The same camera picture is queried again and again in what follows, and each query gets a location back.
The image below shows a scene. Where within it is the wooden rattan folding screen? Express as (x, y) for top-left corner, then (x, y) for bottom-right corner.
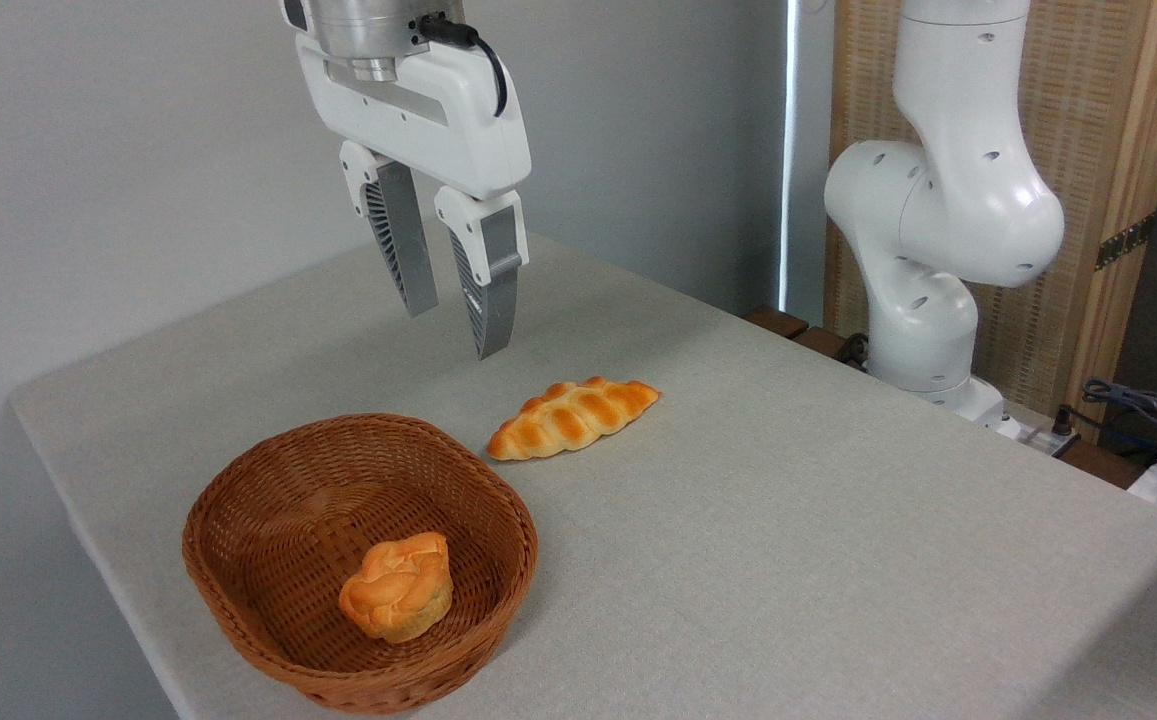
(824, 0), (1157, 443)

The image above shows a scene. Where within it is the long braided bread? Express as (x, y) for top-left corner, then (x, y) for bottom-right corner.
(486, 376), (661, 462)

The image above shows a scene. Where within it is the round muffin-shaped bread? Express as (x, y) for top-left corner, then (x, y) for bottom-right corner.
(338, 531), (455, 643)

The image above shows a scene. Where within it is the bundle of dark cables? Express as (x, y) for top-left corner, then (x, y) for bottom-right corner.
(1081, 377), (1157, 456)

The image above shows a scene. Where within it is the metal screen hinge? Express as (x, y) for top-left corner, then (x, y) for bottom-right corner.
(1095, 212), (1157, 271)

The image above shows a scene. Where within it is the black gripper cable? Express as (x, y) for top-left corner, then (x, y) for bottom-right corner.
(418, 12), (509, 118)

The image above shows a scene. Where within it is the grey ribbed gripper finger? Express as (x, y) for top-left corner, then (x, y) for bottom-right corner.
(435, 186), (530, 361)
(339, 140), (439, 319)

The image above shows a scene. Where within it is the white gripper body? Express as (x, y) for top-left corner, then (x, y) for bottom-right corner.
(295, 33), (532, 201)

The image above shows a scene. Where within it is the brown wicker basket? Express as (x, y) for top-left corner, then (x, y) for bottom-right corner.
(182, 413), (539, 715)

